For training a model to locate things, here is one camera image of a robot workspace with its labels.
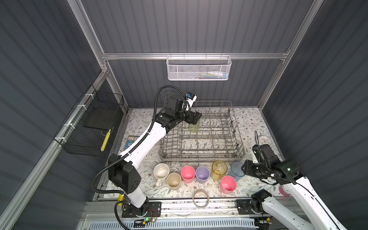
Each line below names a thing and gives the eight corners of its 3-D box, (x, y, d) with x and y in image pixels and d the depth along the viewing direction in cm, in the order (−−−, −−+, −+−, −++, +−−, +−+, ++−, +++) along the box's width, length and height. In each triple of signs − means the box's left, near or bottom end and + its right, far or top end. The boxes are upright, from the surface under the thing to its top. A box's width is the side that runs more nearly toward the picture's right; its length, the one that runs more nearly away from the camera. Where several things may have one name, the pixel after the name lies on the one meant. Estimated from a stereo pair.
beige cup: (168, 190, 82) (165, 184, 73) (168, 179, 86) (166, 172, 77) (181, 190, 82) (180, 184, 73) (181, 179, 86) (180, 172, 77)
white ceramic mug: (153, 189, 82) (150, 184, 75) (156, 169, 90) (153, 163, 82) (169, 189, 82) (167, 184, 75) (170, 169, 90) (169, 163, 82)
